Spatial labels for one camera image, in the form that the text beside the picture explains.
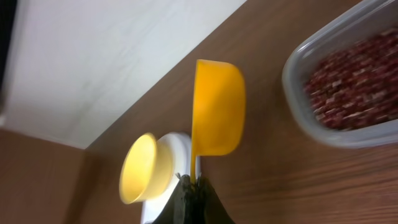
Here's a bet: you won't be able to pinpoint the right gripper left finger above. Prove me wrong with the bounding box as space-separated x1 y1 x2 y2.
152 174 194 224

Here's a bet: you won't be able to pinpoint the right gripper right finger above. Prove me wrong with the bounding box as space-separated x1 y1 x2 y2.
195 177 235 224

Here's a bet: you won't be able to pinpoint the clear plastic container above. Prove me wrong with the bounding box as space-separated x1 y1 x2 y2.
282 0 397 148

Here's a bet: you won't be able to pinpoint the yellow plastic bowl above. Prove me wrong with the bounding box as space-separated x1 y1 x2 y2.
119 133 156 204

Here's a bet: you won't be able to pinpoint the red beans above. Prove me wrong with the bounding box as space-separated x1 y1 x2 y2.
304 27 397 131

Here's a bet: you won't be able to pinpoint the yellow measuring scoop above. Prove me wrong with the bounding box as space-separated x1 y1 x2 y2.
190 59 246 183

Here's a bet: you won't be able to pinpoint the white digital kitchen scale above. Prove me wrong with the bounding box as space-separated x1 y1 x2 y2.
141 132 192 223

